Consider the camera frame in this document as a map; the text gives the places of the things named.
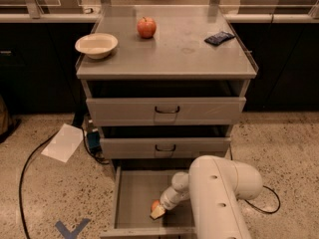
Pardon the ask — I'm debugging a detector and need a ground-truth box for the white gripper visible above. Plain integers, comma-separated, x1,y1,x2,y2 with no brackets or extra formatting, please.
150,187,189,220

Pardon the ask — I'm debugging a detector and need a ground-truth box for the orange fruit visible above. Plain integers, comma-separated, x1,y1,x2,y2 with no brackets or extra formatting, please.
151,200,160,212

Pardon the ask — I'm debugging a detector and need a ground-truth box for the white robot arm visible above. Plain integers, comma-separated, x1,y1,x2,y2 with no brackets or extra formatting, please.
151,155,263,239

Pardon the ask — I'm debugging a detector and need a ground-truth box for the bottom grey drawer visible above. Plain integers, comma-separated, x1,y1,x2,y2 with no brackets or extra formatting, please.
100,166,197,239

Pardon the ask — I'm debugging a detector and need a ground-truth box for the grey drawer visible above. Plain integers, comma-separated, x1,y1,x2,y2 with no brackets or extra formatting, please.
100,137,230,159
100,166,197,239
87,98,245,126

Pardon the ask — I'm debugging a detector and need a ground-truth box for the middle grey drawer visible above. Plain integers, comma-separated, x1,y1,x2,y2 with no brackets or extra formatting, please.
100,137,230,159

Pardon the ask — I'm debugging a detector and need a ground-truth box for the top grey drawer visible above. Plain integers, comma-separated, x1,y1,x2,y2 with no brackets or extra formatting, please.
87,98,245,126

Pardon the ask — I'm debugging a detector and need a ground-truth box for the grey drawer cabinet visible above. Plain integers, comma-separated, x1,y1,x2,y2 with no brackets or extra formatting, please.
75,4,259,171

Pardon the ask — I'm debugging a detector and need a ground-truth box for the blue power box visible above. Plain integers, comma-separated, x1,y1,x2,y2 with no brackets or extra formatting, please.
87,131,102,153

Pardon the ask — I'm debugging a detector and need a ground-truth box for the white paper sheet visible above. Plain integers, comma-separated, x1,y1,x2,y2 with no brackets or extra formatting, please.
42,123,83,163

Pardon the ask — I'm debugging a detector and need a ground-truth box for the white bowl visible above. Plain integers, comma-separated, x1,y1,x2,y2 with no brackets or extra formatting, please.
75,33,118,59

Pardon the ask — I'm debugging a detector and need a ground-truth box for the brown bag at left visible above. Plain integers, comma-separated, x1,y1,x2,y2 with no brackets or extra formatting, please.
0,95,21,143

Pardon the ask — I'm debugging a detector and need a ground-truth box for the red apple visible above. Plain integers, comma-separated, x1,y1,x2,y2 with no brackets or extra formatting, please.
137,17,157,39

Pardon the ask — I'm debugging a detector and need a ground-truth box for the black cable right floor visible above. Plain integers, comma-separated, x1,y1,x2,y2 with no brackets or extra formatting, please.
228,145,282,215

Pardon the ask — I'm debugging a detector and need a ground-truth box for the black cable floor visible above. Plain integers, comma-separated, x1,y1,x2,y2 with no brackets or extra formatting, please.
18,129,60,239
228,145,282,215

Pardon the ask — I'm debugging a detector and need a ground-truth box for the black cable left floor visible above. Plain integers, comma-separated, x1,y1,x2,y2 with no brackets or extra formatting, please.
18,129,60,239

